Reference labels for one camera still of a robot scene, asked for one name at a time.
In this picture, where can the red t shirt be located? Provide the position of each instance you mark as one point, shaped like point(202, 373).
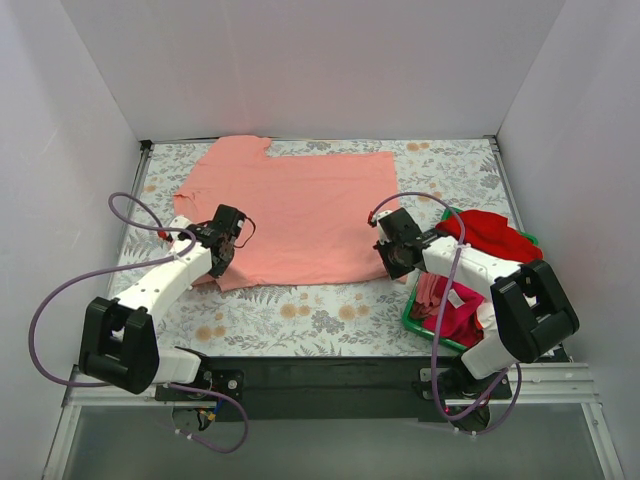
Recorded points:
point(491, 234)

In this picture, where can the dusty pink t shirt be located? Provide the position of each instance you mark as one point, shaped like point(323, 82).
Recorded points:
point(429, 294)

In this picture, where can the magenta t shirt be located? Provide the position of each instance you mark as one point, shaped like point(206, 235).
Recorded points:
point(459, 320)

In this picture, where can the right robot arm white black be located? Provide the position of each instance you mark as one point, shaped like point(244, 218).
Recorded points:
point(531, 310)

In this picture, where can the white t shirt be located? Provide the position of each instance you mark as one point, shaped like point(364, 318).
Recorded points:
point(486, 318)

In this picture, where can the salmon pink t shirt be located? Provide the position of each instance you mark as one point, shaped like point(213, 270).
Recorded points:
point(310, 212)

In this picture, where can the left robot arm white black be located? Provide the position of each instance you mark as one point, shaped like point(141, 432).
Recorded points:
point(119, 344)

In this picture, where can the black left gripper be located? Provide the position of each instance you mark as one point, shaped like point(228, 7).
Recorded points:
point(220, 263)

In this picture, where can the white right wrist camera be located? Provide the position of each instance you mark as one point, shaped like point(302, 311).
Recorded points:
point(377, 220)

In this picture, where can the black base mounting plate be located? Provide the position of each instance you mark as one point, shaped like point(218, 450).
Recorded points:
point(303, 388)

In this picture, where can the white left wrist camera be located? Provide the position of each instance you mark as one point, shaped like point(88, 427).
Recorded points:
point(171, 232)

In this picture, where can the floral patterned table mat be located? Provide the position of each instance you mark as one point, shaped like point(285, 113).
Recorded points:
point(362, 319)

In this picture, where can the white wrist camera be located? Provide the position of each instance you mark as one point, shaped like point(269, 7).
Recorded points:
point(377, 220)
point(171, 232)

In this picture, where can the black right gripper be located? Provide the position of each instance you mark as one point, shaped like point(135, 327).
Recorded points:
point(393, 265)

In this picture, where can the green plastic basket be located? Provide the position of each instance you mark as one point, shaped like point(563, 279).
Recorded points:
point(415, 326)

